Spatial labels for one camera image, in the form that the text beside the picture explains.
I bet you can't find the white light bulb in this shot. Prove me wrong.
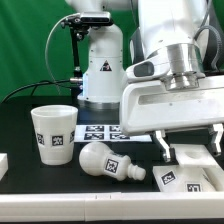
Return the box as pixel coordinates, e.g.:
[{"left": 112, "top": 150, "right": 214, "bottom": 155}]
[{"left": 79, "top": 142, "right": 146, "bottom": 181}]

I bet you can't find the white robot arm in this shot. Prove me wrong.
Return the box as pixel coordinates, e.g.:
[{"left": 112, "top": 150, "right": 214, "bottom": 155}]
[{"left": 65, "top": 0, "right": 224, "bottom": 159}]

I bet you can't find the black camera on stand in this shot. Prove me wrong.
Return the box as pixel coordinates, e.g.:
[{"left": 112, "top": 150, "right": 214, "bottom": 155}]
[{"left": 61, "top": 12, "right": 113, "bottom": 28}]

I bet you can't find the white marker tag sheet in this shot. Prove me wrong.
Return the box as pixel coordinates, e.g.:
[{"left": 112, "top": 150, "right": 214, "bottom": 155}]
[{"left": 74, "top": 124, "right": 151, "bottom": 142}]

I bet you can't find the white front rail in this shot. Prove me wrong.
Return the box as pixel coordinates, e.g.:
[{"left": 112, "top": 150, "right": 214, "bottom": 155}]
[{"left": 0, "top": 192, "right": 224, "bottom": 222}]

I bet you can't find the grey camera cable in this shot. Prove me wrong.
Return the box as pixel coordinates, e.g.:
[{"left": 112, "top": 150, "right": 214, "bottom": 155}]
[{"left": 44, "top": 13, "right": 81, "bottom": 96}]

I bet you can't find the white lamp base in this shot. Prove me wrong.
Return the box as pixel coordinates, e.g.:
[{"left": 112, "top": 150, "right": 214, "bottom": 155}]
[{"left": 153, "top": 144, "right": 224, "bottom": 192}]

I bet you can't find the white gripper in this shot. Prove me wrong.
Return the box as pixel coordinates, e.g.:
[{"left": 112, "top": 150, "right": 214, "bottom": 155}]
[{"left": 119, "top": 78, "right": 224, "bottom": 162}]

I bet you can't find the white rail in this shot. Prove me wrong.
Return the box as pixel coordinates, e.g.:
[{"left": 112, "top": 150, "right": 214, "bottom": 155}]
[
  {"left": 0, "top": 192, "right": 224, "bottom": 222},
  {"left": 0, "top": 153, "right": 8, "bottom": 181}
]

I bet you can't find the white lamp shade cup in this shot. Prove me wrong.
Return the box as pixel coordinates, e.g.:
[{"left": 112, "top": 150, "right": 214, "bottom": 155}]
[{"left": 31, "top": 105, "right": 78, "bottom": 165}]

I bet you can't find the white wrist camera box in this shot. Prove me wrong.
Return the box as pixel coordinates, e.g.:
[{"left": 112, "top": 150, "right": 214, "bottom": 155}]
[{"left": 122, "top": 49, "right": 171, "bottom": 88}]

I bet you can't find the white left rail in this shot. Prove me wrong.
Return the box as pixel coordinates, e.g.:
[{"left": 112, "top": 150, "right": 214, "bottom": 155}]
[{"left": 0, "top": 153, "right": 8, "bottom": 181}]

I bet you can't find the black cable on table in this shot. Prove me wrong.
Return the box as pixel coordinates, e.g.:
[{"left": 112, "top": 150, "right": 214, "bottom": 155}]
[{"left": 0, "top": 79, "right": 73, "bottom": 104}]

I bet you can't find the black camera stand pole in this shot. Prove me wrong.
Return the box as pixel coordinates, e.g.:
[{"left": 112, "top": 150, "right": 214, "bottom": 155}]
[{"left": 70, "top": 28, "right": 86, "bottom": 100}]

